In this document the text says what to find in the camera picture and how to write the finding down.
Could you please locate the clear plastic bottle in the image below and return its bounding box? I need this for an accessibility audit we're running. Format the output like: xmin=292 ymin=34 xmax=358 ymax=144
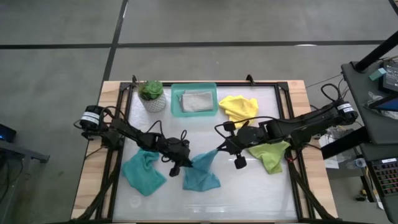
xmin=346 ymin=157 xmax=368 ymax=170

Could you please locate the small teal block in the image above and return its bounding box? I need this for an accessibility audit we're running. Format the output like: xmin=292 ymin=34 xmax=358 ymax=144
xmin=368 ymin=67 xmax=387 ymax=82

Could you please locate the grey metal desk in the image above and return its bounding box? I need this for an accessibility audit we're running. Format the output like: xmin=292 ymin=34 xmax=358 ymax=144
xmin=0 ymin=139 xmax=50 ymax=164

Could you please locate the black tablet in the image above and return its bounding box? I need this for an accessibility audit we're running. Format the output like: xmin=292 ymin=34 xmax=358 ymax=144
xmin=368 ymin=95 xmax=398 ymax=113

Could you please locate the green artificial succulent plant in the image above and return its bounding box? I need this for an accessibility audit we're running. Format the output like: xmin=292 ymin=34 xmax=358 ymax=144
xmin=137 ymin=80 xmax=165 ymax=101

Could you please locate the black metal support beam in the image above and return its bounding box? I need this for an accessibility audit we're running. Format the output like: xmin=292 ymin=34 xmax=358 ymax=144
xmin=320 ymin=126 xmax=371 ymax=160

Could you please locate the grey side desk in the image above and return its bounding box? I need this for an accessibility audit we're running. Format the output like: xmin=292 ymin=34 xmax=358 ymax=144
xmin=341 ymin=60 xmax=398 ymax=146

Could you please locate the keyboard with colourful keys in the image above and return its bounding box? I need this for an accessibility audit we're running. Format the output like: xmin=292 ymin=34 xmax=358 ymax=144
xmin=366 ymin=157 xmax=398 ymax=197

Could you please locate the light blue microfiber towel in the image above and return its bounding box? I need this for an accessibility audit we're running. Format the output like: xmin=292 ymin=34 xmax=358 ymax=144
xmin=182 ymin=149 xmax=221 ymax=192

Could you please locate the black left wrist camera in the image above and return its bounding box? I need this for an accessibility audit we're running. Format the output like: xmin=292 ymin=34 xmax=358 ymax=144
xmin=169 ymin=164 xmax=182 ymax=178

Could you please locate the white triangle-patterned plant pot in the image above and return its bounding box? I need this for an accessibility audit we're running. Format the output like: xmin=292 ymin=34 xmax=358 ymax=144
xmin=139 ymin=91 xmax=167 ymax=113

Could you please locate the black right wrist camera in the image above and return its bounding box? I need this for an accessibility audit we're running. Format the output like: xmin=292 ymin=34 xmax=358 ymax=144
xmin=233 ymin=154 xmax=248 ymax=170

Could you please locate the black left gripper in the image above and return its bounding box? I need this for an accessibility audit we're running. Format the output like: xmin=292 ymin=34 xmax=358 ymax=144
xmin=157 ymin=136 xmax=194 ymax=169

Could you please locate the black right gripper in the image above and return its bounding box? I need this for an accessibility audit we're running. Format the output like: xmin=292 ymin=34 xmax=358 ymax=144
xmin=216 ymin=121 xmax=268 ymax=155

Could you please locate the grey waffle microfiber towel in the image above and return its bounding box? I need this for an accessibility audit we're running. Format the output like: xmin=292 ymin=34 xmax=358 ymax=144
xmin=178 ymin=90 xmax=215 ymax=113

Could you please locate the teal microfiber towel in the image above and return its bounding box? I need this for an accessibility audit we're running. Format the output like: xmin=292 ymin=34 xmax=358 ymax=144
xmin=121 ymin=147 xmax=168 ymax=197

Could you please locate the lime green microfiber towel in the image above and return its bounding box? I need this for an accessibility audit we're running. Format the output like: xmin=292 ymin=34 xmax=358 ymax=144
xmin=248 ymin=140 xmax=292 ymax=175

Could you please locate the yellow microfiber towel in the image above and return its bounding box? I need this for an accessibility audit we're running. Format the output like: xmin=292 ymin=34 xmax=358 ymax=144
xmin=218 ymin=95 xmax=260 ymax=129

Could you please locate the black metal pole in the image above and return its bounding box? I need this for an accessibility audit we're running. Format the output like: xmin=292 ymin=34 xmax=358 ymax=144
xmin=354 ymin=30 xmax=398 ymax=73

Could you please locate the teal translucent plastic bin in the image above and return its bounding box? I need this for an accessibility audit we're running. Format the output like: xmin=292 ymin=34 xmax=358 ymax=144
xmin=170 ymin=82 xmax=220 ymax=118

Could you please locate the black device with blue light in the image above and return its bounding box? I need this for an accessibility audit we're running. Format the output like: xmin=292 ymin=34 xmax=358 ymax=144
xmin=0 ymin=123 xmax=17 ymax=144

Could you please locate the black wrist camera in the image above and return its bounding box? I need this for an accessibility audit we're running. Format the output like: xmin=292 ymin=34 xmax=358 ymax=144
xmin=233 ymin=154 xmax=248 ymax=170
xmin=169 ymin=164 xmax=182 ymax=178

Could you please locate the black desk monitor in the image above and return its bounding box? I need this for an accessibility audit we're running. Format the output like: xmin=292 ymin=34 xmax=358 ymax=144
xmin=377 ymin=60 xmax=398 ymax=94

